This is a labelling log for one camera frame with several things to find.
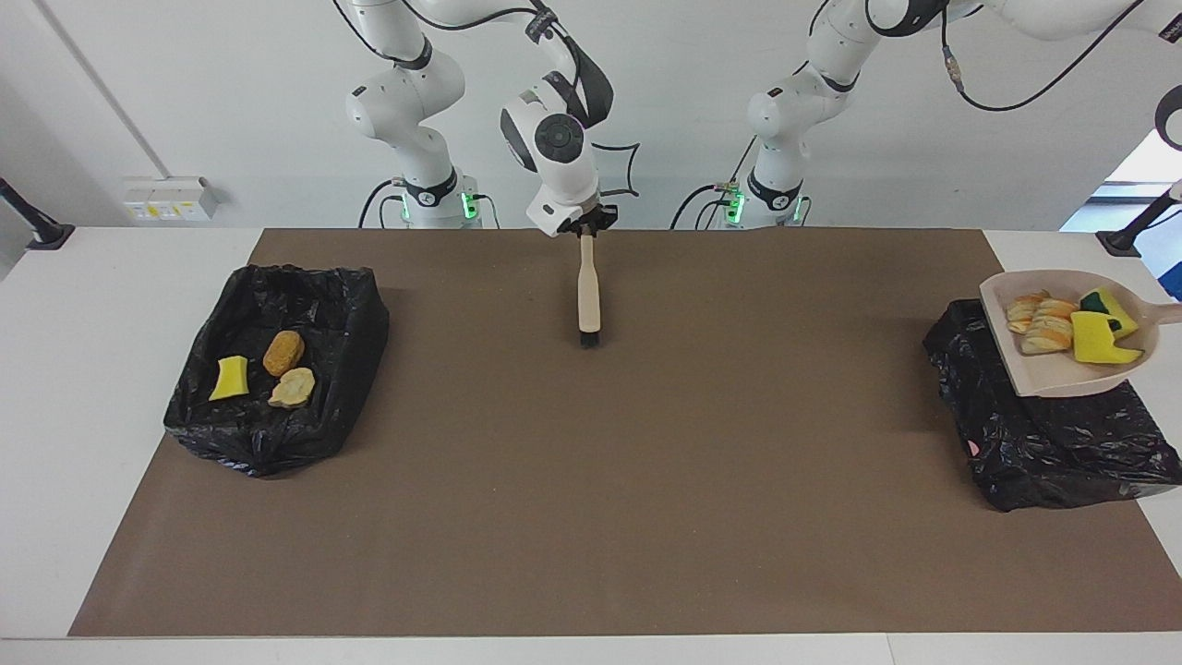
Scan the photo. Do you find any white wall socket box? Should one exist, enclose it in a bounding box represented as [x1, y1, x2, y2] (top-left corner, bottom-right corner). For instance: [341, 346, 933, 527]
[122, 176, 219, 224]

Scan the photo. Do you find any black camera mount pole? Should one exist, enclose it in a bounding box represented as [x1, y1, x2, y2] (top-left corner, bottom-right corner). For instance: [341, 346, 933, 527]
[1096, 194, 1178, 258]
[0, 177, 76, 251]

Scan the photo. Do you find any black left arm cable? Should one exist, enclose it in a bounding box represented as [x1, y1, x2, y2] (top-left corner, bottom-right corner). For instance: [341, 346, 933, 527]
[940, 0, 1148, 113]

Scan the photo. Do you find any brown oblong bread roll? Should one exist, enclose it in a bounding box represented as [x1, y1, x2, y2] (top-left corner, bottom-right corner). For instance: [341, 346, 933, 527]
[263, 331, 306, 378]

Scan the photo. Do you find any black-bagged bin with pink spot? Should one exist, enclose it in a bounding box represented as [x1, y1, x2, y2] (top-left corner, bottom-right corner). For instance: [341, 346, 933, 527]
[923, 297, 1182, 514]

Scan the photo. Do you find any beige brush with black bristles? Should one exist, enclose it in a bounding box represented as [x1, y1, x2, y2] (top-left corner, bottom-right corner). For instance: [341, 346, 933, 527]
[577, 233, 603, 349]

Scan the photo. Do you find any black right base cable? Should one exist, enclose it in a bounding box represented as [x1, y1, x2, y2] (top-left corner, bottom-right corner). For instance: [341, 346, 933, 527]
[358, 180, 400, 229]

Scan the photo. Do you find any black left base cable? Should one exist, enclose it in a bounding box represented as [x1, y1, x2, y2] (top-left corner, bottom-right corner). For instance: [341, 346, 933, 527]
[669, 183, 740, 230]

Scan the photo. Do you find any black-bagged trash bin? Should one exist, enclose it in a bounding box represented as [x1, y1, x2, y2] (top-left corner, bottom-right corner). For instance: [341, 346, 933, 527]
[163, 263, 392, 479]

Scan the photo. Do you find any brown table mat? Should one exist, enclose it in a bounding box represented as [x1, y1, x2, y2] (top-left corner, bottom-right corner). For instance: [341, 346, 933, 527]
[68, 228, 1182, 638]

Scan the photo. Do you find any pale bread piece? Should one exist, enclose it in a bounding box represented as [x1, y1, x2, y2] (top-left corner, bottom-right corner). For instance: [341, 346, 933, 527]
[268, 368, 317, 409]

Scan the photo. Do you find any black base cable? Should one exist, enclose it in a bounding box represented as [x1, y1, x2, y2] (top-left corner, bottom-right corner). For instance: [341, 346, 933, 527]
[358, 180, 400, 229]
[669, 183, 740, 230]

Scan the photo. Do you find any notched yellow sponge piece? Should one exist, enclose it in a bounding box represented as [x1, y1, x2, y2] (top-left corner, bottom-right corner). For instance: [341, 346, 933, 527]
[1070, 311, 1145, 365]

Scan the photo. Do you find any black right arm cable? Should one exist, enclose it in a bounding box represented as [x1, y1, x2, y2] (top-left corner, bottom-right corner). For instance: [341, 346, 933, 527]
[332, 0, 644, 200]

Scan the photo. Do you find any orange striped croissant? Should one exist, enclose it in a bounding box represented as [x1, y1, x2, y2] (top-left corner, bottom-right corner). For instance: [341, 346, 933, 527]
[1005, 290, 1052, 334]
[1020, 314, 1076, 356]

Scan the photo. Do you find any yellow sponge chunk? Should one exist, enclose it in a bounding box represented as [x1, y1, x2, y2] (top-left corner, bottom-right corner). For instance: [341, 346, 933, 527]
[209, 355, 250, 402]
[1080, 288, 1140, 335]

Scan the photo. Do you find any beige plastic dustpan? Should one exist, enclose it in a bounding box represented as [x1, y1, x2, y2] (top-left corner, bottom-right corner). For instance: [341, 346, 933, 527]
[979, 269, 1182, 399]

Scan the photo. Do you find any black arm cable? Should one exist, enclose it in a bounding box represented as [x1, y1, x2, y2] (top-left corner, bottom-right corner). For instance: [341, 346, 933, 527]
[940, 0, 1148, 113]
[332, 0, 644, 200]

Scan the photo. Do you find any white wall conduit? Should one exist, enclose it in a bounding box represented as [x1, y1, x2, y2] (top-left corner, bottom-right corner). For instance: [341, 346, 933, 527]
[35, 0, 175, 181]

